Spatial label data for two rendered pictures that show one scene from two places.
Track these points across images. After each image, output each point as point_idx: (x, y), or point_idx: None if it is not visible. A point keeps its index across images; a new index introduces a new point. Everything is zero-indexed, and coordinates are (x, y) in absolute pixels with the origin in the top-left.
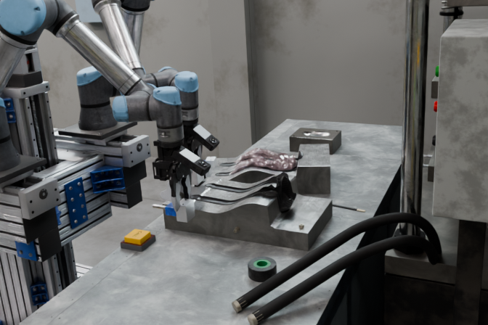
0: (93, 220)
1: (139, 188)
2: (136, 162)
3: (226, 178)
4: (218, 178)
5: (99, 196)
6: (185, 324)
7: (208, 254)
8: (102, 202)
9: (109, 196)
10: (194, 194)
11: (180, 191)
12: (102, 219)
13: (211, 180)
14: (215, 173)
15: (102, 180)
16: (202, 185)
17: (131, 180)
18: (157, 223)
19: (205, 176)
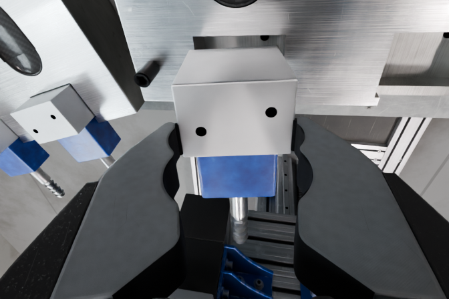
0: (282, 225)
1: (182, 219)
2: (180, 295)
3: None
4: (50, 37)
5: (252, 258)
6: None
7: None
8: (250, 242)
9: (229, 244)
10: None
11: (377, 97)
12: (260, 215)
13: (167, 1)
14: (25, 81)
15: (258, 293)
16: (254, 23)
17: (198, 250)
18: (424, 99)
19: (80, 98)
